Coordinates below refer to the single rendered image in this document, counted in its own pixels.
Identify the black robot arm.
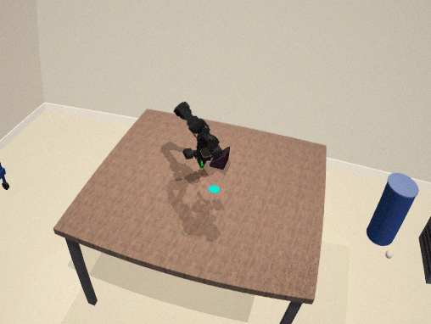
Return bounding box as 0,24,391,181
173,101,225,162

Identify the cyan circle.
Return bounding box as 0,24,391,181
209,186,220,193

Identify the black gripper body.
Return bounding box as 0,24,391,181
183,139,222,159

